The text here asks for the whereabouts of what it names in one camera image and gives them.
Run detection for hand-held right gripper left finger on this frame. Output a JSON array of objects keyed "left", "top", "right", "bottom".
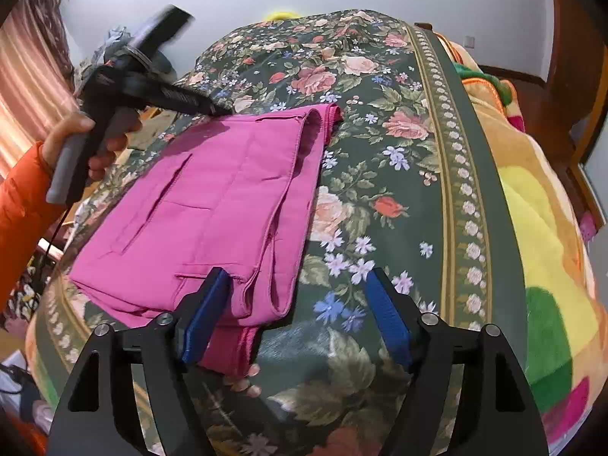
[{"left": 47, "top": 267, "right": 233, "bottom": 456}]

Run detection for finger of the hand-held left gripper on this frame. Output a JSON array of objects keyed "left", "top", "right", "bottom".
[{"left": 140, "top": 78, "right": 234, "bottom": 117}]

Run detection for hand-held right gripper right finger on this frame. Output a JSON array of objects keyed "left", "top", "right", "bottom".
[{"left": 365, "top": 267, "right": 545, "bottom": 456}]

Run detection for pink pants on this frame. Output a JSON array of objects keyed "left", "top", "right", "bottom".
[{"left": 69, "top": 103, "right": 345, "bottom": 378}]

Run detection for person's left forearm orange sleeve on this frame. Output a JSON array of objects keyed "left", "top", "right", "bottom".
[{"left": 0, "top": 140, "right": 65, "bottom": 309}]

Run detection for person's left hand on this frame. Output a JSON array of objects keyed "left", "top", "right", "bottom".
[{"left": 40, "top": 107, "right": 143, "bottom": 182}]

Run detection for grey plush pillow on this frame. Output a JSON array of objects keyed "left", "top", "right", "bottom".
[{"left": 142, "top": 50, "right": 177, "bottom": 84}]

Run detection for wooden lap table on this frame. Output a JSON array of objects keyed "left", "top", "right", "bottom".
[{"left": 126, "top": 107, "right": 167, "bottom": 153}]

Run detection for pink striped curtain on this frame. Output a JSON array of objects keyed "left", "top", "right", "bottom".
[{"left": 0, "top": 0, "right": 79, "bottom": 176}]

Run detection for dark floral blanket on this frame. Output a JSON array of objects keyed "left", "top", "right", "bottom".
[{"left": 26, "top": 8, "right": 528, "bottom": 456}]

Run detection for colourful fleece blanket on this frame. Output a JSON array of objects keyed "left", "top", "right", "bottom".
[{"left": 437, "top": 33, "right": 604, "bottom": 456}]

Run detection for white sliding wardrobe door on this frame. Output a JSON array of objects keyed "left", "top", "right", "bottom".
[{"left": 567, "top": 100, "right": 608, "bottom": 229}]

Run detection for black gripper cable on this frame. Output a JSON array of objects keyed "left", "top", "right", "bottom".
[{"left": 40, "top": 199, "right": 72, "bottom": 267}]

